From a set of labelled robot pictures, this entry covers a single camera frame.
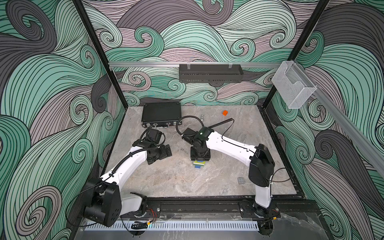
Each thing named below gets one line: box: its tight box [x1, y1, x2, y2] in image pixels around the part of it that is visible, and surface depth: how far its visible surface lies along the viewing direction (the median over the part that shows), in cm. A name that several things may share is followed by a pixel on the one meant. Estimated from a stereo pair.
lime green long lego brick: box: [193, 160, 206, 166], surface depth 83 cm
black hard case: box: [141, 102, 183, 128], surface depth 114 cm
